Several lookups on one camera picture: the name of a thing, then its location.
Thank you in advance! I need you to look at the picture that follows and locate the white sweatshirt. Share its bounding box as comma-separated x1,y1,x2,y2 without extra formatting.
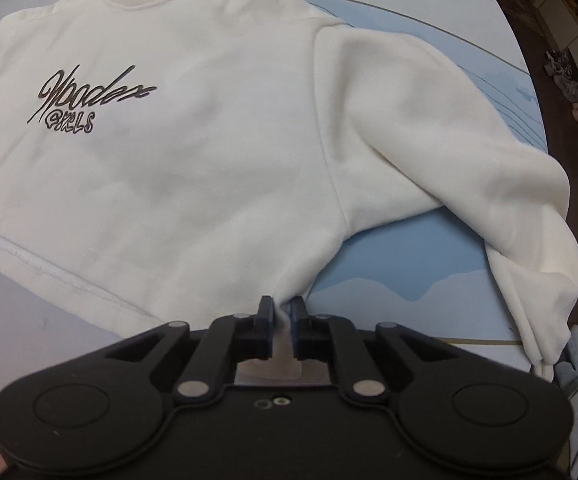
0,0,578,386

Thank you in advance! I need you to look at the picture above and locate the row of shoes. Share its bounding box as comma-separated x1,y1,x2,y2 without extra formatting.
544,47,578,158

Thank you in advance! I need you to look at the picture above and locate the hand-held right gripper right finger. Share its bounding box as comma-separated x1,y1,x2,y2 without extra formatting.
290,296,464,402

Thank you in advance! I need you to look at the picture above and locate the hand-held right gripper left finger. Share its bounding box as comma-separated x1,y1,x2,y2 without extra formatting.
101,296,276,402

